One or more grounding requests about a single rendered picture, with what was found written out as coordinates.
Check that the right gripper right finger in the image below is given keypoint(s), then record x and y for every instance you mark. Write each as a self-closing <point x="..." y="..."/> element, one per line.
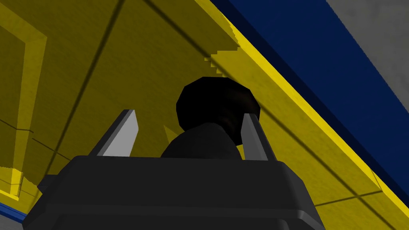
<point x="252" y="140"/>

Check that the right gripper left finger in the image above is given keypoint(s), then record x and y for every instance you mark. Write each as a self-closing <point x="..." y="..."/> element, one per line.
<point x="123" y="135"/>

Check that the black round door knob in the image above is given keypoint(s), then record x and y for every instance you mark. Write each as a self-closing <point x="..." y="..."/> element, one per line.
<point x="214" y="105"/>

